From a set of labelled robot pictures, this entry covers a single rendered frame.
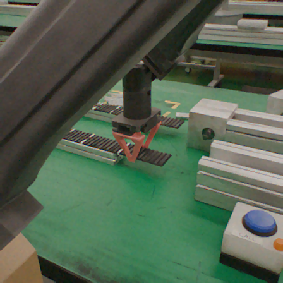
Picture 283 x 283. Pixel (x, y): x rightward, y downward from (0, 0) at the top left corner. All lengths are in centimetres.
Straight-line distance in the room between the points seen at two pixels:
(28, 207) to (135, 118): 43
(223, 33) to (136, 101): 161
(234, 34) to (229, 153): 159
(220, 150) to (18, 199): 47
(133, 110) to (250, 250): 32
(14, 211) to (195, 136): 60
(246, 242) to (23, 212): 33
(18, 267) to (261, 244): 30
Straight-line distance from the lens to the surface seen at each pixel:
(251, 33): 214
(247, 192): 56
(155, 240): 52
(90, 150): 71
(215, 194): 58
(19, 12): 375
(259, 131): 71
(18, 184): 18
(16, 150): 16
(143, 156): 66
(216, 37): 218
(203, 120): 73
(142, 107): 60
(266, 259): 47
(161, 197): 60
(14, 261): 39
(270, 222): 47
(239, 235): 46
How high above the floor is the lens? 115
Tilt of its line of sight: 29 degrees down
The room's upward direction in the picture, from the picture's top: straight up
